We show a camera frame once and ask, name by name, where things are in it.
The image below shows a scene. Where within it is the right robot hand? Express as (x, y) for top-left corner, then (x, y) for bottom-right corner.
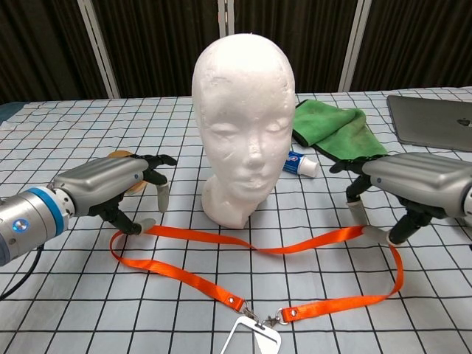
(329, 152), (472, 246)

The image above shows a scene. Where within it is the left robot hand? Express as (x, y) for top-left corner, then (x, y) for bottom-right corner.
(51, 153), (178, 237)

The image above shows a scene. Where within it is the orange lanyard strap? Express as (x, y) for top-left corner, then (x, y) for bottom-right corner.
(109, 223), (403, 325)

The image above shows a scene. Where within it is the white clear badge holder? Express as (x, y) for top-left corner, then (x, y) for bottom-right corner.
(220, 316), (282, 354)

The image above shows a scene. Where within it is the white foam mannequin head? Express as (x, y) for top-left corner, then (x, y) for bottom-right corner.
(191, 32), (298, 230)

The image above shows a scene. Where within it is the orange jelly cup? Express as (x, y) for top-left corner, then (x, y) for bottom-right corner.
(106, 149), (148, 195)

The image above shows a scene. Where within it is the grey laptop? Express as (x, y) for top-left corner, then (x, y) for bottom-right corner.
(386, 94), (472, 153)

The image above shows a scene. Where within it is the green microfiber cloth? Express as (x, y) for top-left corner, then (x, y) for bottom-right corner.
(291, 99), (389, 165)

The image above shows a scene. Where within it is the blue white toothpaste tube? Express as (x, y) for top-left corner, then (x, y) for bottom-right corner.
(282, 150), (321, 179)

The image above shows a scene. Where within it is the checkered tablecloth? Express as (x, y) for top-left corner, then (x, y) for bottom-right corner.
(0, 86), (472, 354)

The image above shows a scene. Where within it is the dark partition panel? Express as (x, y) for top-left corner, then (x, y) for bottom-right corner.
(0, 0), (111, 106)
(91, 0), (222, 100)
(350, 0), (472, 92)
(234, 0), (358, 93)

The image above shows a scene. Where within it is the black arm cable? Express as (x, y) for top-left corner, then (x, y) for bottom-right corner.
(0, 246), (42, 300)

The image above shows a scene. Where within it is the white partition frame post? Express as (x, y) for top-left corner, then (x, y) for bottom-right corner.
(217, 0), (237, 38)
(76, 0), (122, 100)
(338, 0), (372, 92)

